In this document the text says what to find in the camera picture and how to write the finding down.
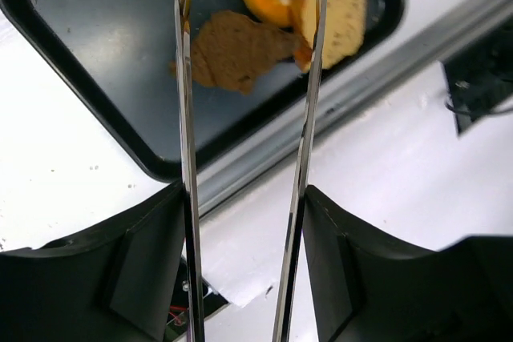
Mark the large front bread slice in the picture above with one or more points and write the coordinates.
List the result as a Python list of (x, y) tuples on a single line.
[(345, 25)]

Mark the brown chocolate croissant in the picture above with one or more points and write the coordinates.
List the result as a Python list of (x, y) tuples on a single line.
[(231, 51)]

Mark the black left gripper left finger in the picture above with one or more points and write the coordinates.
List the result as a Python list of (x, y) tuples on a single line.
[(110, 282)]

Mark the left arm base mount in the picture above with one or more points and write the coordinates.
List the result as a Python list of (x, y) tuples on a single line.
[(177, 321)]

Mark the metal tongs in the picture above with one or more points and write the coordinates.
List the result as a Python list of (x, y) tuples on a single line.
[(189, 177)]

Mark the black baking tray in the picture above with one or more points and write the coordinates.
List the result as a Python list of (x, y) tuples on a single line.
[(114, 55)]

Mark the aluminium rail front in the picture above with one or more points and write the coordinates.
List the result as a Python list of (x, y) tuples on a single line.
[(340, 95)]

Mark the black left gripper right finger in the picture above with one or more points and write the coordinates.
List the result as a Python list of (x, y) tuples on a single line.
[(370, 286)]

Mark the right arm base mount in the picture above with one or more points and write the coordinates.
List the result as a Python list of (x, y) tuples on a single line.
[(479, 79)]

